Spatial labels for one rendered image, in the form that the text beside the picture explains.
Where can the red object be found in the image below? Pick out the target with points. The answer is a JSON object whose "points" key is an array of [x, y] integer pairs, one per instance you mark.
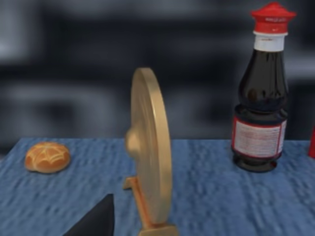
{"points": [[312, 142]]}

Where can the dark sauce bottle red cap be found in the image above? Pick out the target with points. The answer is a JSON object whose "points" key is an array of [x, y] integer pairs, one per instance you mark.
{"points": [[262, 98]]}

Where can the round bread roll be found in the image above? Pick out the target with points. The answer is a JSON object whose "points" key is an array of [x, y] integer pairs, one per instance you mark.
{"points": [[46, 157]]}

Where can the gold round disc on stand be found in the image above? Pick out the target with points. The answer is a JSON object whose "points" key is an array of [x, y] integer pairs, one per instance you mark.
{"points": [[152, 147]]}

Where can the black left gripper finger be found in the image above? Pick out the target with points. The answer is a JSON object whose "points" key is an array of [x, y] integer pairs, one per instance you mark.
{"points": [[101, 218]]}

